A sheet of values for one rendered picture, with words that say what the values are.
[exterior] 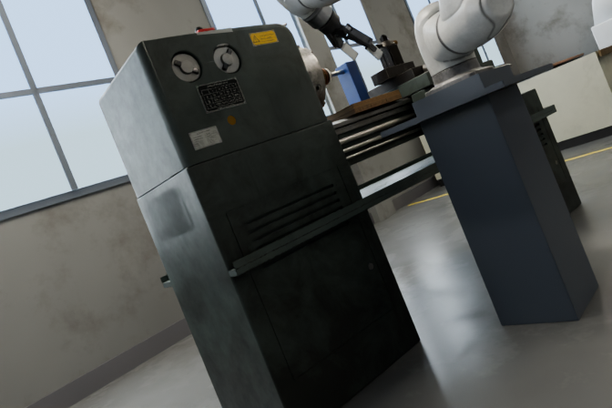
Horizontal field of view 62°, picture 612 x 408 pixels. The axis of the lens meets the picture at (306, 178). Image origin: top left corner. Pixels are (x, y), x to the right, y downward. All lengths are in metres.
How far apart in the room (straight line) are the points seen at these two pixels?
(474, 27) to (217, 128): 0.80
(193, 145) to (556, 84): 4.32
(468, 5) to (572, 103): 3.92
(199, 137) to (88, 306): 2.11
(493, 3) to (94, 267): 2.79
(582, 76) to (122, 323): 4.34
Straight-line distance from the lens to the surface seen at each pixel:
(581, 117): 5.41
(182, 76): 1.62
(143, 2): 4.42
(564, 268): 1.77
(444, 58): 1.72
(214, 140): 1.58
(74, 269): 3.49
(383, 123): 2.18
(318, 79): 2.04
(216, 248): 1.53
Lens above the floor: 0.71
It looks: level
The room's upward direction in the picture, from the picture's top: 22 degrees counter-clockwise
